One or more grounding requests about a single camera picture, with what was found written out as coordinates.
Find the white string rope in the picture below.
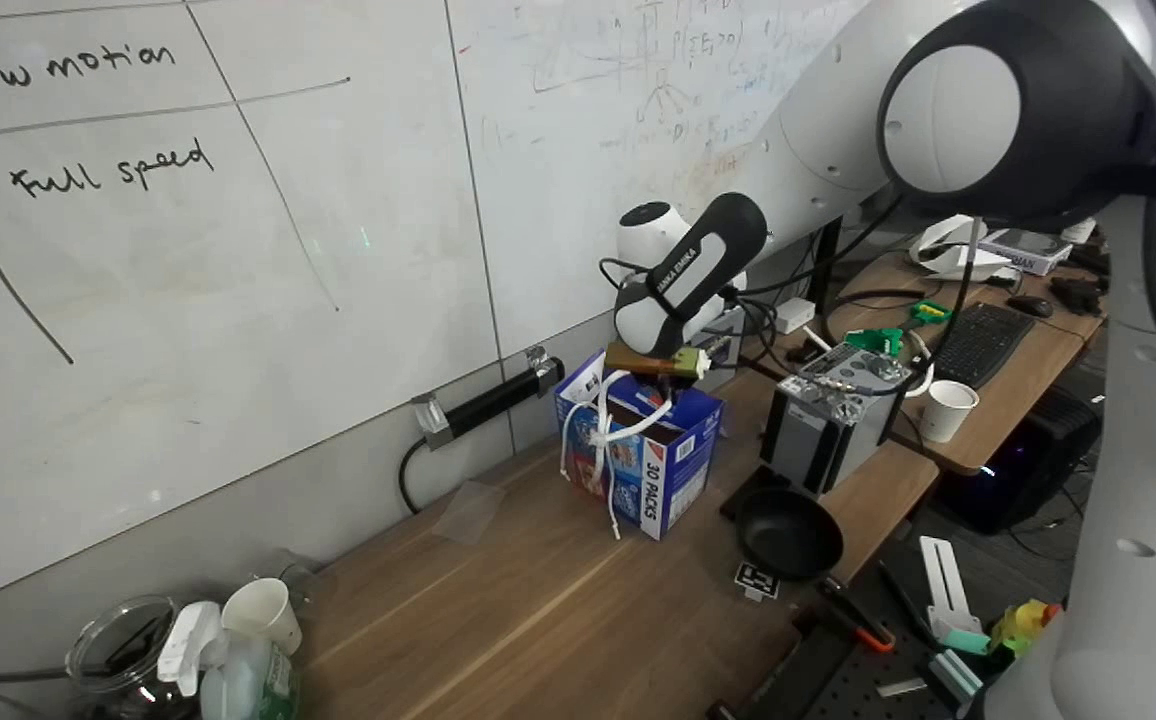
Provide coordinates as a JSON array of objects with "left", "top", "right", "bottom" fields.
[{"left": 552, "top": 356, "right": 679, "bottom": 543}]

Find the blue cardboard box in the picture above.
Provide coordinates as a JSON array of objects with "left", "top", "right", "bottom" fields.
[{"left": 552, "top": 349, "right": 727, "bottom": 543}]

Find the black power strip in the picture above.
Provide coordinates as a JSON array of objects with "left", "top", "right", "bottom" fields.
[{"left": 411, "top": 349, "right": 567, "bottom": 453}]

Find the white power adapter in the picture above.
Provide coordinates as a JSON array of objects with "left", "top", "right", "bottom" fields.
[{"left": 761, "top": 291, "right": 821, "bottom": 341}]

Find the large plain grey battery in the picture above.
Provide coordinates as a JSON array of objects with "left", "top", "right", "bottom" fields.
[{"left": 756, "top": 349, "right": 916, "bottom": 501}]

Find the black round bowl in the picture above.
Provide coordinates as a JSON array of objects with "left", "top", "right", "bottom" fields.
[{"left": 727, "top": 466, "right": 850, "bottom": 589}]

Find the large crumpled foil sheet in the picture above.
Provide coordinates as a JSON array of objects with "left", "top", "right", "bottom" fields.
[{"left": 790, "top": 349, "right": 916, "bottom": 403}]

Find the green small gadget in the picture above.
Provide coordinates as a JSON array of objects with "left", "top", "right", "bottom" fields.
[{"left": 846, "top": 296, "right": 949, "bottom": 364}]

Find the white mug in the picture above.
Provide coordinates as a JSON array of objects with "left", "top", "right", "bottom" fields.
[{"left": 908, "top": 349, "right": 984, "bottom": 450}]

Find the plain black clamp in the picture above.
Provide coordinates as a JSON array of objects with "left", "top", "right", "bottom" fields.
[{"left": 710, "top": 621, "right": 862, "bottom": 720}]

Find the white headset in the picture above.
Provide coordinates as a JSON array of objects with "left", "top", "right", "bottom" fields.
[{"left": 908, "top": 214, "right": 1026, "bottom": 288}]

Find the white paper cup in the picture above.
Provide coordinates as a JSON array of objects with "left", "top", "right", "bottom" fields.
[{"left": 215, "top": 572, "right": 309, "bottom": 655}]

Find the black keyboard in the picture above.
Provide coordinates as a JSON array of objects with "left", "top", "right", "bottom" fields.
[{"left": 928, "top": 299, "right": 1039, "bottom": 393}]

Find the black optical breadboard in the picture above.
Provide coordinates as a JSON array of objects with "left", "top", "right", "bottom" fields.
[{"left": 710, "top": 505, "right": 1088, "bottom": 720}]

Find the green spray bottle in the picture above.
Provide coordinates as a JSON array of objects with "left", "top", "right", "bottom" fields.
[{"left": 151, "top": 595, "right": 303, "bottom": 720}]

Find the teal small object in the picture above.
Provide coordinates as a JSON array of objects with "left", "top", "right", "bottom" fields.
[{"left": 924, "top": 625, "right": 993, "bottom": 708}]

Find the yellow green small object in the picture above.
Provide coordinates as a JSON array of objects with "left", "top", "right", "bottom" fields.
[{"left": 987, "top": 595, "right": 1052, "bottom": 661}]

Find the clear glass jar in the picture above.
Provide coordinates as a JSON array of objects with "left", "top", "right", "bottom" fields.
[{"left": 61, "top": 591, "right": 184, "bottom": 711}]

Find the black power cable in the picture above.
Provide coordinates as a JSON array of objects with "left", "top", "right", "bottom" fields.
[{"left": 394, "top": 438, "right": 441, "bottom": 522}]

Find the white wall whiteboard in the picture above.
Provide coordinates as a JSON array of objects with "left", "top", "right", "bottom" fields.
[{"left": 0, "top": 0, "right": 874, "bottom": 625}]

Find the black clamp with orange handle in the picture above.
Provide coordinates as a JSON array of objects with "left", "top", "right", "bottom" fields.
[{"left": 808, "top": 572, "right": 906, "bottom": 661}]

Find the white plastic bracket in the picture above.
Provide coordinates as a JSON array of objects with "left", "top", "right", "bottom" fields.
[{"left": 916, "top": 531, "right": 987, "bottom": 639}]

